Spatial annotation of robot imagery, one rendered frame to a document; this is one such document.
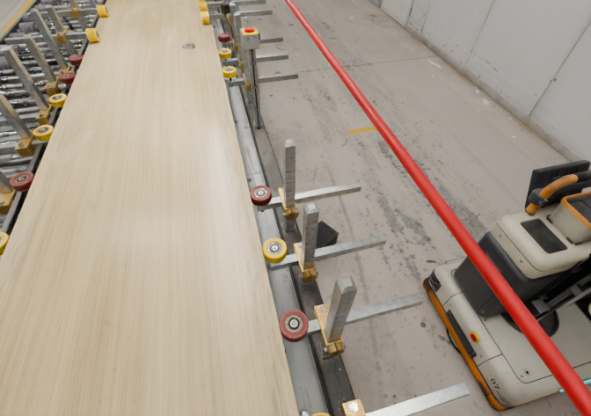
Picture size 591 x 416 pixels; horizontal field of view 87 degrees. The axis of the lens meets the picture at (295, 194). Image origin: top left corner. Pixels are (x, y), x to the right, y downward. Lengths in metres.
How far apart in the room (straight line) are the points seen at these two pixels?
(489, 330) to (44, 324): 1.73
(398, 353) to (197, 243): 1.26
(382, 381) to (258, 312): 1.06
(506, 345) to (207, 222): 1.43
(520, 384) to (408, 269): 0.78
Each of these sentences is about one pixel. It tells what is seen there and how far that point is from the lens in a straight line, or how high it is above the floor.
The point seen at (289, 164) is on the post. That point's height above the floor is 1.08.
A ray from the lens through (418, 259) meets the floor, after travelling 2.23.
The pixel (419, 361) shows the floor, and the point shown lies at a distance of 1.96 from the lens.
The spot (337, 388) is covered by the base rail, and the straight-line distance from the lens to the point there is 1.11.
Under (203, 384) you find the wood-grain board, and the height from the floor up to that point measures 0.90.
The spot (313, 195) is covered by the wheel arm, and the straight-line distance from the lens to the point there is 1.26.
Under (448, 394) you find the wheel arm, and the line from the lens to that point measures 1.07.
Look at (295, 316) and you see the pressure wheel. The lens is 0.94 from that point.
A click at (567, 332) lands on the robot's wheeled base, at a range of 2.04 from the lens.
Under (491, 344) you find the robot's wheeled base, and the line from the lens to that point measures 1.82.
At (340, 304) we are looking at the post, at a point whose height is 1.11.
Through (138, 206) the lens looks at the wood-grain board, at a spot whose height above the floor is 0.90.
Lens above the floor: 1.79
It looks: 48 degrees down
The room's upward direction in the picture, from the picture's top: 1 degrees clockwise
